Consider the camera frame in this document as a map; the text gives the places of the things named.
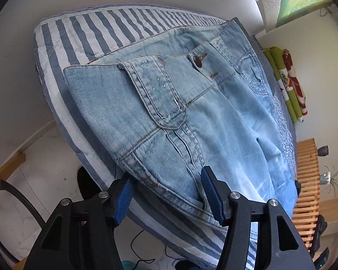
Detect red green floral pillow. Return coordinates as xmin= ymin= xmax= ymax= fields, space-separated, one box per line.
xmin=282 ymin=49 xmax=309 ymax=116

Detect blue white striped quilt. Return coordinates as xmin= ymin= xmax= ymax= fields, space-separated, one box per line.
xmin=34 ymin=4 xmax=299 ymax=270

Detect wooden slatted bed rail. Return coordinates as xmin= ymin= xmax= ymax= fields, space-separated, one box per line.
xmin=291 ymin=138 xmax=320 ymax=245

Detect potted plant white pot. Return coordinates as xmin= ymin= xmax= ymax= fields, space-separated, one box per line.
xmin=320 ymin=166 xmax=338 ymax=196

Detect wooden door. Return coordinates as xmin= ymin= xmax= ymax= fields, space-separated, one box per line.
xmin=318 ymin=197 xmax=338 ymax=235

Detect wooden chair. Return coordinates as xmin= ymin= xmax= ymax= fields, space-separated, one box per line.
xmin=0 ymin=152 xmax=46 ymax=265

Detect light blue jeans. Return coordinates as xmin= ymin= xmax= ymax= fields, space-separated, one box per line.
xmin=63 ymin=17 xmax=299 ymax=242

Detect black cable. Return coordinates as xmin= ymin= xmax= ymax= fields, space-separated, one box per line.
xmin=130 ymin=229 xmax=155 ymax=269

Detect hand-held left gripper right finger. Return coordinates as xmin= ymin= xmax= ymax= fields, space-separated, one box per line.
xmin=201 ymin=165 xmax=316 ymax=270

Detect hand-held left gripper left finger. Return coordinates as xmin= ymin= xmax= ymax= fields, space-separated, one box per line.
xmin=23 ymin=171 xmax=134 ymax=270

